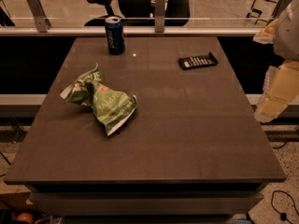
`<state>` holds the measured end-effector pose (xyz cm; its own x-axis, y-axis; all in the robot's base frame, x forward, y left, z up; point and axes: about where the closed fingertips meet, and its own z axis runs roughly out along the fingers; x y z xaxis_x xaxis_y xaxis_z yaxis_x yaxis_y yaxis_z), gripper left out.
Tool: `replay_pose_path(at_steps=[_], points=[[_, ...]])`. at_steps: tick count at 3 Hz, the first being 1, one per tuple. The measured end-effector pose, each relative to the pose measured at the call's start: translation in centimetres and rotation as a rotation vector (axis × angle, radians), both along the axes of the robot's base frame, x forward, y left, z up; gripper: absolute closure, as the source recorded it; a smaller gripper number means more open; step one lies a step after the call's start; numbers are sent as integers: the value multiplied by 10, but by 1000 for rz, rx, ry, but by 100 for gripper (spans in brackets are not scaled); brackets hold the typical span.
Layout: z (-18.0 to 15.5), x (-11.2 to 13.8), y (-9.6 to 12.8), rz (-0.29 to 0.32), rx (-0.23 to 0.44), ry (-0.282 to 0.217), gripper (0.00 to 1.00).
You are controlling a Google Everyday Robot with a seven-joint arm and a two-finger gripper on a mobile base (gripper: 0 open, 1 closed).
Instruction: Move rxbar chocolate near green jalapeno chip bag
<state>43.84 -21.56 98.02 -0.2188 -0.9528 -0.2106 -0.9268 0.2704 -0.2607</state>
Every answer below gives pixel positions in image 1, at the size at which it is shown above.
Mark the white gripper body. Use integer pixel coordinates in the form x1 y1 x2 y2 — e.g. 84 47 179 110
274 0 299 61

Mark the horizontal metal rail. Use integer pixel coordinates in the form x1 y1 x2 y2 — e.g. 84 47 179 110
0 27 261 36

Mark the right metal rail bracket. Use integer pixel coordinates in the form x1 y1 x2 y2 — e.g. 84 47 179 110
272 0 292 19

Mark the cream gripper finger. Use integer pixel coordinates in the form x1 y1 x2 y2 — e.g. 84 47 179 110
253 19 278 44
254 60 299 123

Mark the black floor cable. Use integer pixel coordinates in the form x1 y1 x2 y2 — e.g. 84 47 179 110
270 189 299 224

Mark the yellow frame stool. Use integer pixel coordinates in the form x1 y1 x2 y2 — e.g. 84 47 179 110
247 0 280 20

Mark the black office chair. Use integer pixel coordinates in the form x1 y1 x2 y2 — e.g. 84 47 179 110
85 0 190 26

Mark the middle metal rail bracket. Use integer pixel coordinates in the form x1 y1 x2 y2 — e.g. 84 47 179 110
154 0 165 33

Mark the metal rail bracket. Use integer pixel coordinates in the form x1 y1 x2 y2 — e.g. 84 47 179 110
154 0 165 33
26 0 51 33
272 0 292 19

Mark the black rxbar chocolate wrapper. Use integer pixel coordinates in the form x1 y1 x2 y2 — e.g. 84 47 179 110
178 52 219 70

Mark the green jalapeno chip bag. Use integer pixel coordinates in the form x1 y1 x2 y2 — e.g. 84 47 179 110
60 63 137 136

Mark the left metal rail bracket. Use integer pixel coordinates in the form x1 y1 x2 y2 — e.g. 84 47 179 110
26 0 51 33

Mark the blue pepsi can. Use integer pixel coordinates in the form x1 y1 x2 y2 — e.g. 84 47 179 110
105 16 125 55

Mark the orange round object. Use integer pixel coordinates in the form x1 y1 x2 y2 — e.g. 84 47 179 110
16 212 35 224

